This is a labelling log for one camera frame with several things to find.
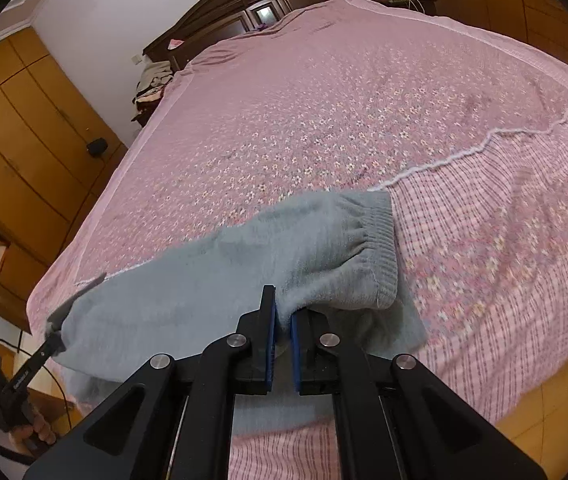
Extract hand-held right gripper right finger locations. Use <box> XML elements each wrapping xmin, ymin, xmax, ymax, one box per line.
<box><xmin>291</xmin><ymin>310</ymin><xmax>547</xmax><ymax>480</ymax></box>

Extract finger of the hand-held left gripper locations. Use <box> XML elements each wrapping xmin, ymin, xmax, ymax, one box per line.
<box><xmin>44</xmin><ymin>302</ymin><xmax>72</xmax><ymax>358</ymax></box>

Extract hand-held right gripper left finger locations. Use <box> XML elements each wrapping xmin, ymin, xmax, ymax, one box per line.
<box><xmin>24</xmin><ymin>285</ymin><xmax>277</xmax><ymax>480</ymax></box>

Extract grey pants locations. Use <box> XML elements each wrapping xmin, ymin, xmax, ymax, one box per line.
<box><xmin>56</xmin><ymin>191</ymin><xmax>427</xmax><ymax>433</ymax></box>

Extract person's left hand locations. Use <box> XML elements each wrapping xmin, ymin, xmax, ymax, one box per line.
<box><xmin>8</xmin><ymin>407</ymin><xmax>57</xmax><ymax>456</ymax></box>

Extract wooden wardrobe with shelves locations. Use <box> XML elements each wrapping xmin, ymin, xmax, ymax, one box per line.
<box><xmin>0</xmin><ymin>27</ymin><xmax>129</xmax><ymax>333</ymax></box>

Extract pink floral blanket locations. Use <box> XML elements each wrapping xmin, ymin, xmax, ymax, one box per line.
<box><xmin>28</xmin><ymin>0</ymin><xmax>568</xmax><ymax>321</ymax></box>

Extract pile of clothes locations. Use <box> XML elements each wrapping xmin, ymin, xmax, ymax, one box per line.
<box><xmin>131</xmin><ymin>60</ymin><xmax>175</xmax><ymax>127</ymax></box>

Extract dark wooden headboard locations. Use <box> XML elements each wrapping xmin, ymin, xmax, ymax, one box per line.
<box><xmin>143</xmin><ymin>0</ymin><xmax>389</xmax><ymax>72</ymax></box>

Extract wooden cabinet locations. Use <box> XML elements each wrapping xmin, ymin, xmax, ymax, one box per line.
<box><xmin>424</xmin><ymin>0</ymin><xmax>568</xmax><ymax>78</ymax></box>

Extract black cable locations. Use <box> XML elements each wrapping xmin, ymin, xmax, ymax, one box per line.
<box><xmin>0</xmin><ymin>337</ymin><xmax>77</xmax><ymax>421</ymax></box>

